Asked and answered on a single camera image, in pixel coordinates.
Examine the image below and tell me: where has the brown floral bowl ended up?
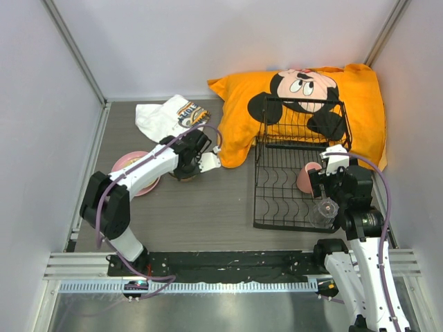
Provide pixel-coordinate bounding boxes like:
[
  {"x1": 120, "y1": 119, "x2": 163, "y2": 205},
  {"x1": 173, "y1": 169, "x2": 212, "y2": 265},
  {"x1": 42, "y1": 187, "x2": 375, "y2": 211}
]
[{"x1": 168, "y1": 172, "x2": 197, "y2": 182}]

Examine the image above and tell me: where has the clear glass cup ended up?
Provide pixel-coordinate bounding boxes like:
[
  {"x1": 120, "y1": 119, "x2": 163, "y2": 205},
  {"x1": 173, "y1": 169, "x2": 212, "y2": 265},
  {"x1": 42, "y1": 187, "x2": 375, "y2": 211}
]
[{"x1": 308, "y1": 198, "x2": 339, "y2": 229}]

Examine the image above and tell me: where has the pink mug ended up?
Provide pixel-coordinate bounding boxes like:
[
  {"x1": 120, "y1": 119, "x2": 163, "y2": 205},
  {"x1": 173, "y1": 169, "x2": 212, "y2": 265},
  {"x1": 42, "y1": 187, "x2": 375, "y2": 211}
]
[{"x1": 296, "y1": 162, "x2": 323, "y2": 194}]

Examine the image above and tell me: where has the pink plate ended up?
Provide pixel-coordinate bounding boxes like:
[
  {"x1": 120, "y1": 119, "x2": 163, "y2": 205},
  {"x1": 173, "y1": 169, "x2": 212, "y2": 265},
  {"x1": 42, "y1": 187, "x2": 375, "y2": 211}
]
[{"x1": 111, "y1": 151, "x2": 161, "y2": 197}]

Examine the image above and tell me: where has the cream floral plate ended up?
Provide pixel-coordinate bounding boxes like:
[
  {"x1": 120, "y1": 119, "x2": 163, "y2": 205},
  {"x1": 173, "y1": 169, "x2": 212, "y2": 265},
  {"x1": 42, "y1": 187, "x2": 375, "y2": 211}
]
[{"x1": 121, "y1": 156, "x2": 141, "y2": 169}]

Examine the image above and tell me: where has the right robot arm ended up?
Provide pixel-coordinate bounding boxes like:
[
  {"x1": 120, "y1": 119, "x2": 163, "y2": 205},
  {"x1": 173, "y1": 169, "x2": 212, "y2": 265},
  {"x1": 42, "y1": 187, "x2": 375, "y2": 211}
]
[{"x1": 308, "y1": 165, "x2": 412, "y2": 331}]

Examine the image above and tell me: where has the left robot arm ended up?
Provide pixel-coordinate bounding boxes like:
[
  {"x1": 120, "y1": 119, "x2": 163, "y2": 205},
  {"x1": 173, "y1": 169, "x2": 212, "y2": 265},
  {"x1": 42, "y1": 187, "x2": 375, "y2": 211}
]
[{"x1": 80, "y1": 129, "x2": 221, "y2": 276}]

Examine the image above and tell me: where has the white printed t-shirt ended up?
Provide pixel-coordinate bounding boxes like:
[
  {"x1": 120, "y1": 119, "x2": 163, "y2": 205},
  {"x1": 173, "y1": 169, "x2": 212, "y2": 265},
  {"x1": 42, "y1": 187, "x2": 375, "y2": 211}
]
[{"x1": 135, "y1": 95, "x2": 211, "y2": 143}]

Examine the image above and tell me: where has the orange Mickey Mouse pillow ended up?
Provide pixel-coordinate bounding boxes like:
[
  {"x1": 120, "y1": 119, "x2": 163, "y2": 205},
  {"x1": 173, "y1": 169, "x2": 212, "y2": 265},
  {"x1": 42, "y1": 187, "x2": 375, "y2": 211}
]
[{"x1": 208, "y1": 64, "x2": 388, "y2": 169}]

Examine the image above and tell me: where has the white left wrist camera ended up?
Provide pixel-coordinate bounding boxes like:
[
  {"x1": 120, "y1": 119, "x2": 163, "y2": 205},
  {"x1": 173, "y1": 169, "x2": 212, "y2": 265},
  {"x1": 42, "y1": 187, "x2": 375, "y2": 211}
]
[{"x1": 198, "y1": 146, "x2": 222, "y2": 173}]

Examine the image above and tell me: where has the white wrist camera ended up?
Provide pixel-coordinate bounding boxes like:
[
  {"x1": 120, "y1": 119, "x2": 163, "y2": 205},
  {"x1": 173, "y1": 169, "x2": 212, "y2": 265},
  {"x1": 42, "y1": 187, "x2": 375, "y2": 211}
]
[
  {"x1": 198, "y1": 146, "x2": 222, "y2": 173},
  {"x1": 320, "y1": 145, "x2": 350, "y2": 176}
]

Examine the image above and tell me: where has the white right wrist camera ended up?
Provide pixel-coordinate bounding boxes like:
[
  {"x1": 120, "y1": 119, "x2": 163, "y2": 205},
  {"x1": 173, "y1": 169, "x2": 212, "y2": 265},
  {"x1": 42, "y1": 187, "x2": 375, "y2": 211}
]
[{"x1": 320, "y1": 145, "x2": 350, "y2": 176}]

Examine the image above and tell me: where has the black wire dish rack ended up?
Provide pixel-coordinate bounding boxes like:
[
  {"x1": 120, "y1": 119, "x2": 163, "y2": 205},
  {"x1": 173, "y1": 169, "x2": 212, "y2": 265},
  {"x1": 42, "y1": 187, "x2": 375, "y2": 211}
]
[{"x1": 253, "y1": 93, "x2": 352, "y2": 234}]

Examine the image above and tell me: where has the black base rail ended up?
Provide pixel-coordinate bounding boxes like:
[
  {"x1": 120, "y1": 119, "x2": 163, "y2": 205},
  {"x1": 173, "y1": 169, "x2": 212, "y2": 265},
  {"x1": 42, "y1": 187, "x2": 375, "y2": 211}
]
[{"x1": 107, "y1": 250, "x2": 354, "y2": 283}]

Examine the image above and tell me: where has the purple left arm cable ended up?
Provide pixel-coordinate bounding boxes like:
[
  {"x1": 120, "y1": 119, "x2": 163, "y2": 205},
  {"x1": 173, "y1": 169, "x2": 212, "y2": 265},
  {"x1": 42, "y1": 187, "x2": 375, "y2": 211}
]
[{"x1": 94, "y1": 123, "x2": 223, "y2": 300}]

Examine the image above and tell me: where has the aluminium frame rail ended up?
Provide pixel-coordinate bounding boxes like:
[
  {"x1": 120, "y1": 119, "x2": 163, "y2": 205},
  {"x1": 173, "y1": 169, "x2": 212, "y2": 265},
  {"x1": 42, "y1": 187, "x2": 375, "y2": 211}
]
[{"x1": 40, "y1": 0, "x2": 112, "y2": 132}]

